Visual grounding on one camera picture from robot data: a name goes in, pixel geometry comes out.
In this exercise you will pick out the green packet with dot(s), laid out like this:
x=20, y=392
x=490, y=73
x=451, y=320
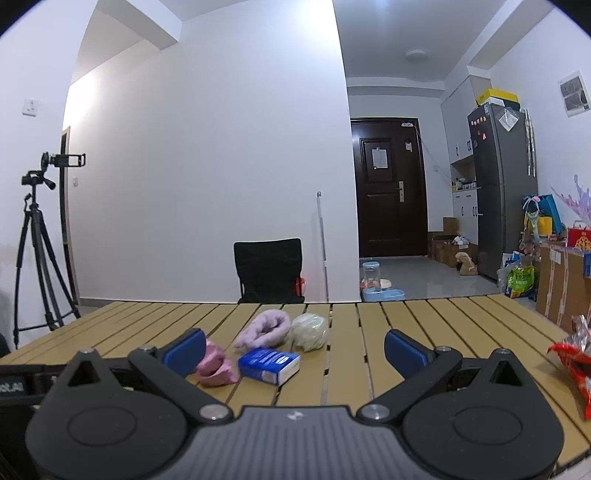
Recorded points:
x=521, y=281

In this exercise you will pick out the hanging plastic strip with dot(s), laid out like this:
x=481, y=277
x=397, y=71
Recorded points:
x=530, y=143

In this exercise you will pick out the clear plastic bag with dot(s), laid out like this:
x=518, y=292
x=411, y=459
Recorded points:
x=309, y=332

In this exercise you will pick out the yellow box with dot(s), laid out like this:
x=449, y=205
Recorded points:
x=498, y=98

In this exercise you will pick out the tall taped cardboard box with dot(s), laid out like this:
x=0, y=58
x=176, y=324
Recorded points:
x=572, y=286

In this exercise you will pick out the tan slatted folding table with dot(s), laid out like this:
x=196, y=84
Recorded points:
x=355, y=323

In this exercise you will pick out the brown plush dog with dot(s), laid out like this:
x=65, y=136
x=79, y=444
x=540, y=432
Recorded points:
x=466, y=264

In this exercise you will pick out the black folding chair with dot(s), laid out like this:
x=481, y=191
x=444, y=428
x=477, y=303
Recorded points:
x=268, y=267

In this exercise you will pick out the blue gift bag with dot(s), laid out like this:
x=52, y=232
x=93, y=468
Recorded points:
x=549, y=207

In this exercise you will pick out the black camera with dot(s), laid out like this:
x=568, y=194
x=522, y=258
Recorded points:
x=69, y=160

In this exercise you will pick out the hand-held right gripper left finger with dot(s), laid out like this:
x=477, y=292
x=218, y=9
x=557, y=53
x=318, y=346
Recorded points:
x=187, y=353

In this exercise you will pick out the large brown cardboard box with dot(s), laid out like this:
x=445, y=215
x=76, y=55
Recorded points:
x=443, y=251

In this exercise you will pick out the black tripod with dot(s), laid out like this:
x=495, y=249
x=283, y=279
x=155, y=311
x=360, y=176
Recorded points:
x=34, y=177

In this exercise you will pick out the purple fluffy headband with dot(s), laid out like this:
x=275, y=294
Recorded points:
x=272, y=323

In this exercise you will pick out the pink cloth bundle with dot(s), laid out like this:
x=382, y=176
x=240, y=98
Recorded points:
x=221, y=369

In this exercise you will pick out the blue cardboard box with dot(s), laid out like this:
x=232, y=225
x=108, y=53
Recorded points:
x=268, y=364

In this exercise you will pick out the white paper notice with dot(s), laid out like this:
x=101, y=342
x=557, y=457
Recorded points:
x=379, y=158

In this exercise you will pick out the red fabric item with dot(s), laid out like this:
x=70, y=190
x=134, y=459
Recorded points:
x=300, y=286

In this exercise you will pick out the dark brown door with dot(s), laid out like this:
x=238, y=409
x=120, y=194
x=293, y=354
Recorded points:
x=388, y=207

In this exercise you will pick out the white base cabinet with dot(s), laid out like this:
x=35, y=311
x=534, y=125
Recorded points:
x=466, y=210

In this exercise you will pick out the small brown cardboard box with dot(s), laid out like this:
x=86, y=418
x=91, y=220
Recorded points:
x=450, y=226

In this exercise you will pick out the white mop pole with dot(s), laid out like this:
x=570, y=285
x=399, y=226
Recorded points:
x=322, y=240

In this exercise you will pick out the blue pet water feeder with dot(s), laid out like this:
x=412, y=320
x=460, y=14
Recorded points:
x=378, y=286

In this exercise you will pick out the red snack packet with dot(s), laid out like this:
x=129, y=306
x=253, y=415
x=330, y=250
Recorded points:
x=577, y=369

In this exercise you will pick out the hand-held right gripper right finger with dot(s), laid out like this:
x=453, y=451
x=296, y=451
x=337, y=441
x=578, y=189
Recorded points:
x=406, y=355

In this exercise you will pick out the purple coral decoration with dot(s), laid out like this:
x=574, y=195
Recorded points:
x=579, y=198

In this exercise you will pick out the round ceiling light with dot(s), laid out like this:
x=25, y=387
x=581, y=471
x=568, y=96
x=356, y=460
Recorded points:
x=418, y=55

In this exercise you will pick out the grey refrigerator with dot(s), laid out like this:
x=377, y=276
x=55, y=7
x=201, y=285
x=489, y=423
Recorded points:
x=498, y=207

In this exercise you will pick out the white wall cabinet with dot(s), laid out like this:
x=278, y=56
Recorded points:
x=457, y=129

